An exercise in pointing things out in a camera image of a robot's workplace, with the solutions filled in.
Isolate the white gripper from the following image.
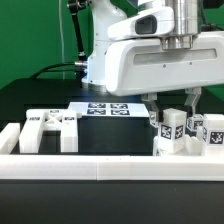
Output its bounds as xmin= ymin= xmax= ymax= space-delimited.
xmin=105 ymin=7 xmax=224 ymax=128

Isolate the white chair seat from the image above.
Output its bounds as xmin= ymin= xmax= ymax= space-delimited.
xmin=153 ymin=134 xmax=202 ymax=157

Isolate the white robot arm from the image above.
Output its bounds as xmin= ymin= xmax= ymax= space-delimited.
xmin=82 ymin=0 xmax=224 ymax=125

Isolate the white tagged cube far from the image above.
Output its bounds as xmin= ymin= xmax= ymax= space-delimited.
xmin=187 ymin=114 xmax=203 ymax=132

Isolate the white marker sheet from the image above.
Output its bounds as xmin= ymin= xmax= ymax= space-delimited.
xmin=68 ymin=102 xmax=149 ymax=118

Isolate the white chair back frame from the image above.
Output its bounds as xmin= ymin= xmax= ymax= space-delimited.
xmin=19 ymin=109 xmax=82 ymax=153

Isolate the white U-shaped obstacle frame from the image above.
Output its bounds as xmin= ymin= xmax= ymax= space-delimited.
xmin=0 ymin=123 xmax=224 ymax=181

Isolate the black cable bundle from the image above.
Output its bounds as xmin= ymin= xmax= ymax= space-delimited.
xmin=29 ymin=61 xmax=88 ymax=80

